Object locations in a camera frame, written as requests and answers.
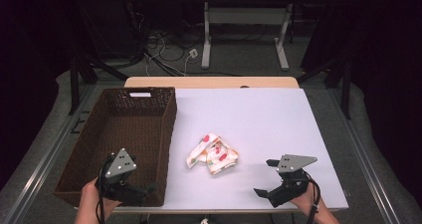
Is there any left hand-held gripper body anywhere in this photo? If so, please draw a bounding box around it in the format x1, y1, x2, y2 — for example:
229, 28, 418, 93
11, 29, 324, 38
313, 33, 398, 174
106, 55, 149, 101
95, 147, 149, 208

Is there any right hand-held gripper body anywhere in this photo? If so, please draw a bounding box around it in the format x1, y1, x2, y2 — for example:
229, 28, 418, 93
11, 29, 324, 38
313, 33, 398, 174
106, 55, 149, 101
268, 153, 318, 209

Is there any brown woven basket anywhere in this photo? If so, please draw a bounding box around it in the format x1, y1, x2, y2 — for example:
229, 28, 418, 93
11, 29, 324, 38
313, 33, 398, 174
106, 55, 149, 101
54, 87, 178, 208

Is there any white patterned cloth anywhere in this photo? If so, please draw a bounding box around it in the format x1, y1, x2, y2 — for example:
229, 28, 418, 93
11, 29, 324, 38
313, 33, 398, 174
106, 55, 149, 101
185, 131, 240, 176

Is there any person's right hand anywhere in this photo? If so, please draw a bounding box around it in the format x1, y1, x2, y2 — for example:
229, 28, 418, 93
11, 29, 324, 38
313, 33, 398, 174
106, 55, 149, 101
290, 182, 325, 217

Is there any person's left hand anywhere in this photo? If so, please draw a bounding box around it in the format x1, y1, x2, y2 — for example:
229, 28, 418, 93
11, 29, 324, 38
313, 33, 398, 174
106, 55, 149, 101
75, 177, 122, 222

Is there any white table sheet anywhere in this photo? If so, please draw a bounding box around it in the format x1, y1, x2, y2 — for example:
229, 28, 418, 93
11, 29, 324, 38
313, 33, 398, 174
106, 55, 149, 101
75, 87, 350, 212

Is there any black metal stand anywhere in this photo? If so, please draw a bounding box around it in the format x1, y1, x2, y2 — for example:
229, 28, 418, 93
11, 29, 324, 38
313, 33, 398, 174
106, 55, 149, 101
67, 0, 131, 116
296, 49, 353, 120

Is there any wooden table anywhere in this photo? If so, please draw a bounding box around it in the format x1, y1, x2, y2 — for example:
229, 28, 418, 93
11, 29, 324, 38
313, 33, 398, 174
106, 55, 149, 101
74, 76, 350, 215

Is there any desk with white legs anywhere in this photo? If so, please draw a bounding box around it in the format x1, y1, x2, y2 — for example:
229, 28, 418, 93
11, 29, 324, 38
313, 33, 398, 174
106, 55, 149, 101
182, 0, 333, 71

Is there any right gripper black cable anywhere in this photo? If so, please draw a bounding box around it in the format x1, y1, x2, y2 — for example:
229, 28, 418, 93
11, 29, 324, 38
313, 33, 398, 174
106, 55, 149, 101
302, 170, 322, 224

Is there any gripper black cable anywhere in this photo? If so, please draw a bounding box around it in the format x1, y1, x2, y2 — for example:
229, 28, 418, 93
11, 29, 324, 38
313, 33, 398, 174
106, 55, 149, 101
95, 157, 108, 224
302, 170, 322, 224

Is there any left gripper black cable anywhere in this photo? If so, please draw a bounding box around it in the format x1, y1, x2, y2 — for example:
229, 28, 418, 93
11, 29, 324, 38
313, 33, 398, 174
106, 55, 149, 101
95, 157, 108, 224

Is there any aluminium floor rail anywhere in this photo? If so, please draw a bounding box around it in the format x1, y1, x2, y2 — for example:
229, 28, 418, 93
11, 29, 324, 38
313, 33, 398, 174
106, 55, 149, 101
2, 84, 98, 224
326, 88, 401, 224

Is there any tangle of floor cables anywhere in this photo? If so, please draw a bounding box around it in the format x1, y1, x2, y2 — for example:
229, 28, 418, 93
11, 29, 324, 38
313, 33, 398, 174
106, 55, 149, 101
140, 28, 243, 78

